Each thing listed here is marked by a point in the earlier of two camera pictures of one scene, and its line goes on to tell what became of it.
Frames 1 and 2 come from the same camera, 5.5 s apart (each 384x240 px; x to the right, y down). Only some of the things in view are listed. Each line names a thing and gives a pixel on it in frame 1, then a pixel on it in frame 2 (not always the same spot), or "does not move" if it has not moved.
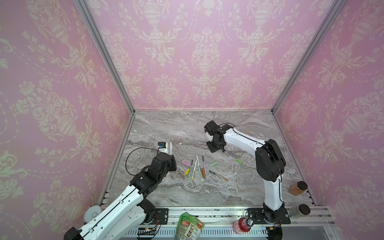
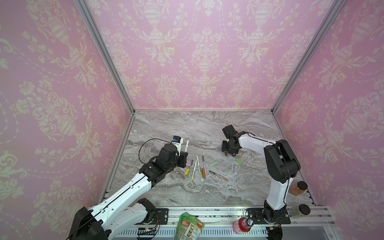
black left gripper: (172, 161) -> (183, 156)
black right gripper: (216, 145) -> (226, 148)
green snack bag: (189, 227) does not move
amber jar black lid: (298, 188) does not move
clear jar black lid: (297, 211) does not move
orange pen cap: (203, 173) does not move
